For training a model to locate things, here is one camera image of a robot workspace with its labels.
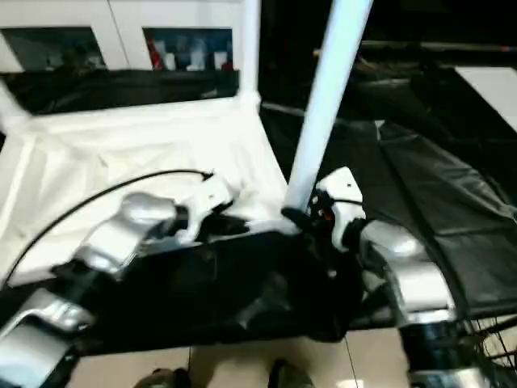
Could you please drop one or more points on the white plastic table top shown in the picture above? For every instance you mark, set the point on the white plastic table top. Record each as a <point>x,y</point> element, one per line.
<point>121,153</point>

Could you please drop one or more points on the black folding stand frame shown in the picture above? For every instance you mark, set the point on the black folding stand frame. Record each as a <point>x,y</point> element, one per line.
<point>493,331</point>

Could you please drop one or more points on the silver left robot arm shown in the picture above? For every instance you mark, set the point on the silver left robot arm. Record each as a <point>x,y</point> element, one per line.
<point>105,242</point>

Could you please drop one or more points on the black metal bar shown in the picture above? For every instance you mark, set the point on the black metal bar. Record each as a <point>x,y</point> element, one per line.
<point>436,47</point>

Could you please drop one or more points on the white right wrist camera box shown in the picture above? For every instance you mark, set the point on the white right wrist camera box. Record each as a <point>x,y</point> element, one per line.
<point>343,194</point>

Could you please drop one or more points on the white cabinet with glass doors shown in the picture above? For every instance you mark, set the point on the white cabinet with glass doors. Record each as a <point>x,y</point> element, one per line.
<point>121,28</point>

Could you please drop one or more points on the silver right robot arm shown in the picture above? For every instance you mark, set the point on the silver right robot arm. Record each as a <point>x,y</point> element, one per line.
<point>404,267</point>

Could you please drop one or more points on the black work mat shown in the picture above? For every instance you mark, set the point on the black work mat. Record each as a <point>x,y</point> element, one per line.
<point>420,186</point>

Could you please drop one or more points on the white flat panel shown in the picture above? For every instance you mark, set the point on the white flat panel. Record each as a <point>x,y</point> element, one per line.
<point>489,89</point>

